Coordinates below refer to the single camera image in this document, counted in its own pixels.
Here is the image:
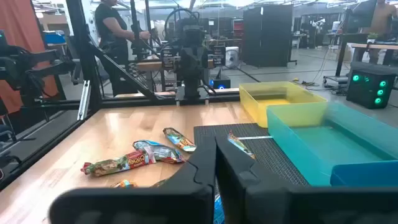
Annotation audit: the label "green red Chewy granola bar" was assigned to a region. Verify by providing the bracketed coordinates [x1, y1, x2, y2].
[80, 150, 157, 178]

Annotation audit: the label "teal plastic bin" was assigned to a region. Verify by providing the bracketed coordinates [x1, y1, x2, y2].
[266, 101, 398, 187]

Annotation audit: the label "black monitor stand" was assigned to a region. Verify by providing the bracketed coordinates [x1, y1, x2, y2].
[323, 27, 351, 88]

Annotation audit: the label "black aluminium frame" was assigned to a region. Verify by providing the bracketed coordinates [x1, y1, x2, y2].
[0, 0, 240, 191]

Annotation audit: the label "wooden desk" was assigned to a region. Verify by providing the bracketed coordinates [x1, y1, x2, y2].
[350, 42, 398, 65]

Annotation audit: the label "dark ribbed mat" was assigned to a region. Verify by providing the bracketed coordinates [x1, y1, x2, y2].
[193, 123, 311, 200]

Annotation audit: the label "blue silver granola bar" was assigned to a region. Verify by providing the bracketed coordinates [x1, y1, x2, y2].
[213, 193, 226, 224]

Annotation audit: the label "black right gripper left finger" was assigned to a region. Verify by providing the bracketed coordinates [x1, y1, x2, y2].
[49, 136, 218, 224]

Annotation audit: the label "white green snack packet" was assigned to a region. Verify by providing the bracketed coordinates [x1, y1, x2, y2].
[132, 139, 187, 165]

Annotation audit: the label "black box white labels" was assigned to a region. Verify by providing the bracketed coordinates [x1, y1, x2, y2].
[161, 46, 175, 71]
[213, 45, 226, 67]

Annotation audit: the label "black monitor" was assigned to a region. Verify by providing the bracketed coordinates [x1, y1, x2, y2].
[346, 0, 379, 30]

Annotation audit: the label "blue storage box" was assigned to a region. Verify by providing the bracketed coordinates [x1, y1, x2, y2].
[43, 30, 67, 45]

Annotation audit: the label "white round fan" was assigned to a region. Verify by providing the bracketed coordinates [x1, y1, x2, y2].
[224, 46, 241, 69]

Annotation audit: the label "silver frame bracket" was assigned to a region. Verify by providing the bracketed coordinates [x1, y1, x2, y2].
[76, 80, 91, 121]

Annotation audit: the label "orange curtain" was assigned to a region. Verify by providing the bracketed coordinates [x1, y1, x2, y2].
[0, 0, 60, 115]

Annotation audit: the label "blue plastic bin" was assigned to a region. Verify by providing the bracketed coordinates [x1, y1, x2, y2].
[329, 160, 398, 188]

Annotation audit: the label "white strip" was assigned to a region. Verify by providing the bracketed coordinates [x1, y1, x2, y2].
[238, 135, 274, 141]

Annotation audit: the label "black computer green lights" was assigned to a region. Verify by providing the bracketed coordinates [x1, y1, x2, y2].
[345, 61, 398, 110]

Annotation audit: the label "wooden background table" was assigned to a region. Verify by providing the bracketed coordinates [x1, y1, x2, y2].
[136, 58, 215, 73]

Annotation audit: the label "black partition screen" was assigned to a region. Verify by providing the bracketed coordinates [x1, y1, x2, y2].
[241, 4, 295, 68]

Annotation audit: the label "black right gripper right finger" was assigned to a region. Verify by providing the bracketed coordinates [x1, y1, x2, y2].
[216, 136, 398, 224]

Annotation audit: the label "yellow plastic bin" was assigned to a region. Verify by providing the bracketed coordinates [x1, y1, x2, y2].
[238, 81, 328, 129]

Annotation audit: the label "person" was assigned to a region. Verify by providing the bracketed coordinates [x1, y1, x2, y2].
[362, 0, 398, 65]
[94, 0, 152, 98]

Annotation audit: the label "black device blue light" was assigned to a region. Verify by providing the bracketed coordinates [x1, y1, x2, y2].
[208, 77, 232, 90]

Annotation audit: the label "orange teal granola bar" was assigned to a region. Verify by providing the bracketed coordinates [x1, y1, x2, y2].
[227, 129, 256, 160]
[162, 127, 197, 154]
[109, 179, 138, 189]

